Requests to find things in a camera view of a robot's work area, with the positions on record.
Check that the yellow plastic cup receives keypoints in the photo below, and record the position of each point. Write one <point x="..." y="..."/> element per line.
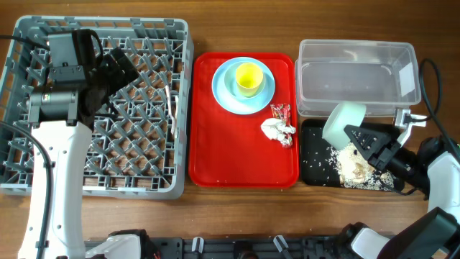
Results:
<point x="249" y="78"/>

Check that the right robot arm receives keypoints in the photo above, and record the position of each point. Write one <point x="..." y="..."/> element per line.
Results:
<point x="435" y="172"/>

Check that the white plastic spoon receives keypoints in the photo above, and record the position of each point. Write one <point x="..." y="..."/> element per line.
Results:
<point x="176" y="127"/>

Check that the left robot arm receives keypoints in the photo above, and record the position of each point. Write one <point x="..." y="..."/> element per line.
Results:
<point x="61" y="114"/>

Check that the light blue plate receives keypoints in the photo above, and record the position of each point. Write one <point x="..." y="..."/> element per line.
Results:
<point x="225" y="90"/>

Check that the clear plastic bin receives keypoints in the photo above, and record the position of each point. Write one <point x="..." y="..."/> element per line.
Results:
<point x="381" y="75"/>

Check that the black waste tray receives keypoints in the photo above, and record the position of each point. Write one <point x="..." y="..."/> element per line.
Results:
<point x="312" y="158"/>

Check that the white tissue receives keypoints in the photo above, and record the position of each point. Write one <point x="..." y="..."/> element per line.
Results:
<point x="273" y="128"/>

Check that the red candy wrapper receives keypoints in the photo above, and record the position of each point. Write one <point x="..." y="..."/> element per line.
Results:
<point x="282" y="111"/>

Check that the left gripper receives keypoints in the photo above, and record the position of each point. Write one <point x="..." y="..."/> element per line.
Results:
<point x="119" y="79"/>

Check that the mint green bowl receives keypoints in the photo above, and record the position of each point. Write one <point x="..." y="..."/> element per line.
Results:
<point x="345" y="113"/>

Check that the grey dishwasher rack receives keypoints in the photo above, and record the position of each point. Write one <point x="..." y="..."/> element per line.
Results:
<point x="134" y="155"/>

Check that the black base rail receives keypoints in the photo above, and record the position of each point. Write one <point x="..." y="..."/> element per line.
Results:
<point x="310" y="247"/>

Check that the white plastic fork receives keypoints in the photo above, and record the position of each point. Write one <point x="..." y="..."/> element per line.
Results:
<point x="170" y="109"/>

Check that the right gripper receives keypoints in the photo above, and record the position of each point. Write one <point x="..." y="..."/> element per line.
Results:
<point x="380" y="140"/>

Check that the rice food scraps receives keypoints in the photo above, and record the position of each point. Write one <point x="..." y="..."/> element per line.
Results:
<point x="354" y="169"/>

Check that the red plastic tray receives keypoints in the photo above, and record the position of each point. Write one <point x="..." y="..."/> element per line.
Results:
<point x="230" y="150"/>

